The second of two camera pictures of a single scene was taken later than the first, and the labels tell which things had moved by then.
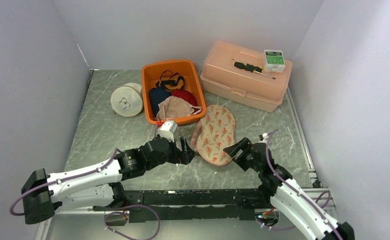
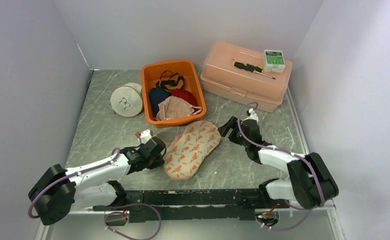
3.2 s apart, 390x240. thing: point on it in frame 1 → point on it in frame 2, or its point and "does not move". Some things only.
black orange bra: [170, 82] does not move
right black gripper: [244, 145] → [231, 123]
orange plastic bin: [150, 74] does not move
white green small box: [274, 61] does not move
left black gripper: [182, 156] → [159, 161]
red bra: [185, 95] does not move
